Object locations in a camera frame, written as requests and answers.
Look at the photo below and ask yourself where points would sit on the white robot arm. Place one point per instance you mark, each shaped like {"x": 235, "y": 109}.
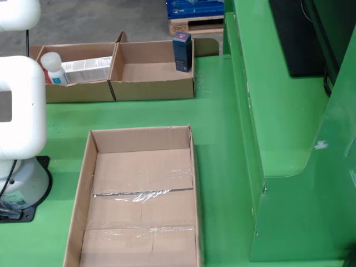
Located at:
{"x": 27, "y": 111}

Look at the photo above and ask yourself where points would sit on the dark blue product box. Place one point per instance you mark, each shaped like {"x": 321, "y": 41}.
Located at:
{"x": 182, "y": 53}

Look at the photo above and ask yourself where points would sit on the shallow cardboard tray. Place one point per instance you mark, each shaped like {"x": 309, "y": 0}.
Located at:
{"x": 139, "y": 211}

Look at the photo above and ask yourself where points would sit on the green metal shelf unit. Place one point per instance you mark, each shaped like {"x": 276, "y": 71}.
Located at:
{"x": 278, "y": 111}

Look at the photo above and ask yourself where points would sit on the wooden pallet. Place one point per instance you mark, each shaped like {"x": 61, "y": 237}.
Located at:
{"x": 178, "y": 27}

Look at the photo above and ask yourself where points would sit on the white grey printed carton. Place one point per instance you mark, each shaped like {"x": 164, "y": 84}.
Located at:
{"x": 89, "y": 68}

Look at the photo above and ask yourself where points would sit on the white bottle red teal label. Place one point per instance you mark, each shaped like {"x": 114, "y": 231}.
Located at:
{"x": 54, "y": 72}

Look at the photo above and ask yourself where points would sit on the black monitor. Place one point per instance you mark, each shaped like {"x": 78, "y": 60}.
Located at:
{"x": 294, "y": 33}

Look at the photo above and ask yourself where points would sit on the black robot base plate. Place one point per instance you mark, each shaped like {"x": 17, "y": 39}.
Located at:
{"x": 27, "y": 215}

